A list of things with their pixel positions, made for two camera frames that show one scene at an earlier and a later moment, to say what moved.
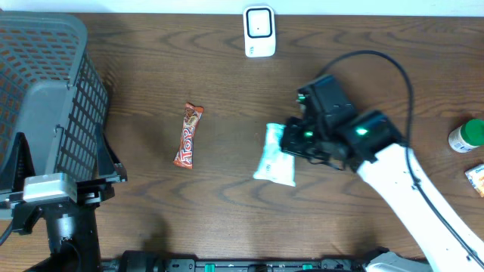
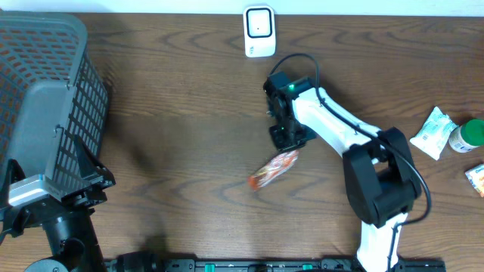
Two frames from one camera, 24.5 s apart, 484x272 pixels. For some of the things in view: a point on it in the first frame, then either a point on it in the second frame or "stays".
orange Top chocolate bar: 184,155 → 272,168
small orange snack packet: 475,177 stays
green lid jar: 467,137 stays
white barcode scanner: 259,32 stays
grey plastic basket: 51,92 stays
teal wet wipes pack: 276,165 → 432,136
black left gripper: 15,168 → 91,168
